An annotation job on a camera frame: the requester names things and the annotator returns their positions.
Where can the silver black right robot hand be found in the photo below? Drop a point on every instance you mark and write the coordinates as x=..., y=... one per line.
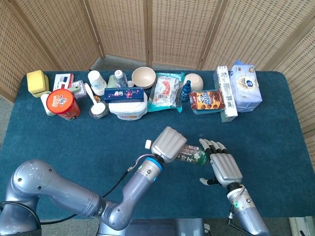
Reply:
x=225, y=169

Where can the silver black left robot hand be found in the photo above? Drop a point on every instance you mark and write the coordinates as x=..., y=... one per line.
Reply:
x=168, y=145

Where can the green tea bottle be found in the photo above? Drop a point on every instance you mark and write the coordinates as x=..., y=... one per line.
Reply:
x=194, y=157

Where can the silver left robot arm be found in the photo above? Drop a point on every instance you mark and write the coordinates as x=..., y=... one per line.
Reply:
x=61, y=189

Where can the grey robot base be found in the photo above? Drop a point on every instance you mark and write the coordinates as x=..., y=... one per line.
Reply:
x=169, y=227

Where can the pale green tissue box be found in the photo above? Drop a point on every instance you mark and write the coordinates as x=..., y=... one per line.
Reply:
x=227, y=119

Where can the teal clear snack bag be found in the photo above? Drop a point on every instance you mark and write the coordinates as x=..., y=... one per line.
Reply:
x=165, y=92

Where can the white detergent tub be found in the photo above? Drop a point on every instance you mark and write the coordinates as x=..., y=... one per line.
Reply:
x=128, y=109

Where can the blue spray bottle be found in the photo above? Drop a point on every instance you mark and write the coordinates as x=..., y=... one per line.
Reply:
x=185, y=92

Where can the brown cookie pack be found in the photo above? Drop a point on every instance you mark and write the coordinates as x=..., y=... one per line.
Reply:
x=206, y=99

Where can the navy blue long box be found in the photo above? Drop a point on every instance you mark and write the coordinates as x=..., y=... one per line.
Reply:
x=123, y=94

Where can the beige bowl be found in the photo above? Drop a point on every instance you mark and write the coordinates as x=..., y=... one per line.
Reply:
x=144, y=77
x=197, y=81

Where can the small white round lid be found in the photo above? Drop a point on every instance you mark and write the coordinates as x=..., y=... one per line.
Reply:
x=130, y=83

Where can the white long carton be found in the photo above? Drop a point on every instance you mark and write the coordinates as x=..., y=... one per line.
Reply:
x=227, y=91

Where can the clear water bottle white cap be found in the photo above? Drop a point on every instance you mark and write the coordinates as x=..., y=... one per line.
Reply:
x=118, y=78

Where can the white blue tissue pack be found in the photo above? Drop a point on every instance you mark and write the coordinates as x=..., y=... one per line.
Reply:
x=246, y=86

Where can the blue table cloth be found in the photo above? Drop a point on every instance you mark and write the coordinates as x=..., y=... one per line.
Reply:
x=73, y=142

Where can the stack of white paper cups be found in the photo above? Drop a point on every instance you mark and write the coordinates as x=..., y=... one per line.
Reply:
x=96, y=81

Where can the small clear plastic box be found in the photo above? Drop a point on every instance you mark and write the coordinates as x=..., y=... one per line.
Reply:
x=81, y=89

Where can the red snack canister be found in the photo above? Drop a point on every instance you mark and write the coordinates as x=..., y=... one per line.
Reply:
x=61, y=103

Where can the woven wooden folding screen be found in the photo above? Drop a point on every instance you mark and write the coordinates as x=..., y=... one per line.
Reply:
x=179, y=29

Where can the red white small box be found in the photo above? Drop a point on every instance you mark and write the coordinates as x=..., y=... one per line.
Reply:
x=62, y=81

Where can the light green white roll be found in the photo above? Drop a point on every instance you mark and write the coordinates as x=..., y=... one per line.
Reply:
x=45, y=104

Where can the yellow green sponge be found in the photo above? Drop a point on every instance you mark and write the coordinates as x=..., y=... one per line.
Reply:
x=36, y=81

